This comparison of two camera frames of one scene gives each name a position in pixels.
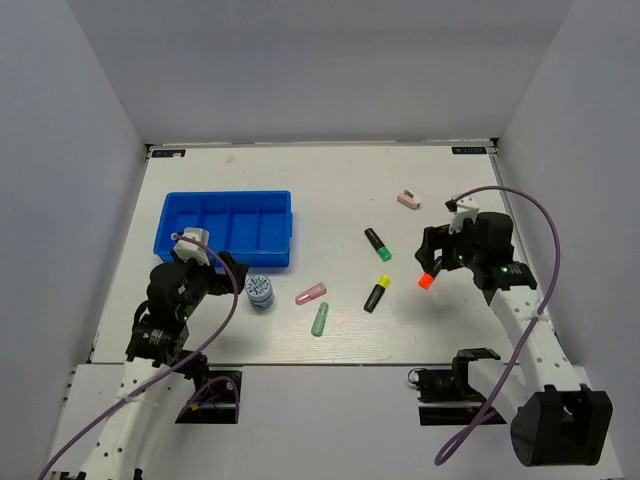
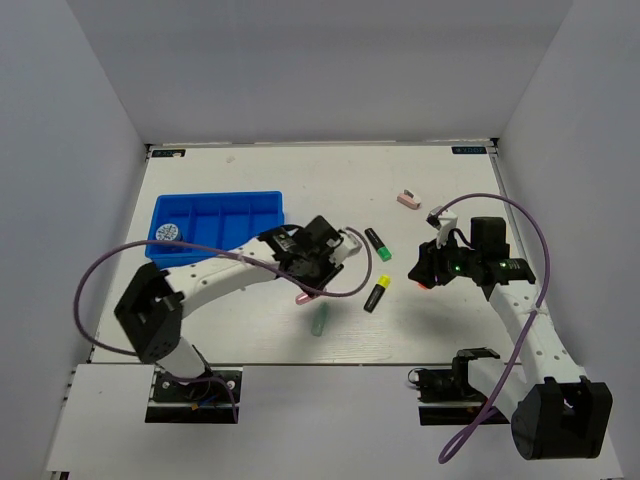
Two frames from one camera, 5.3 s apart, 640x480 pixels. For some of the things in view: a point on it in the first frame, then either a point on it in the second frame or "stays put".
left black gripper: x=222 y=281 → x=330 y=271
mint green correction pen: x=320 y=320 stays put
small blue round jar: x=259 y=291 → x=166 y=231
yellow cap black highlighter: x=377 y=292 stays put
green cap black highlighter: x=381 y=248 stays put
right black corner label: x=469 y=150 stays put
